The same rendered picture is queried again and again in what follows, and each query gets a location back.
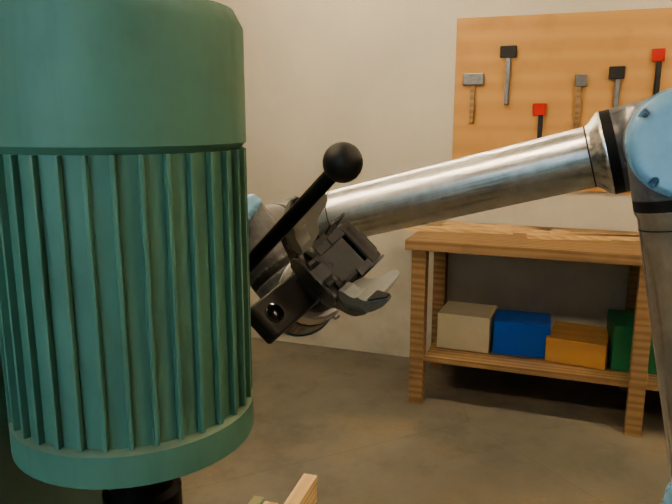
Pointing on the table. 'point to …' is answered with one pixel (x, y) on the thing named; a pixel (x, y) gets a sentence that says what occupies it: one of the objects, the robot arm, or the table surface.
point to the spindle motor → (123, 239)
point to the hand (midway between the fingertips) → (336, 252)
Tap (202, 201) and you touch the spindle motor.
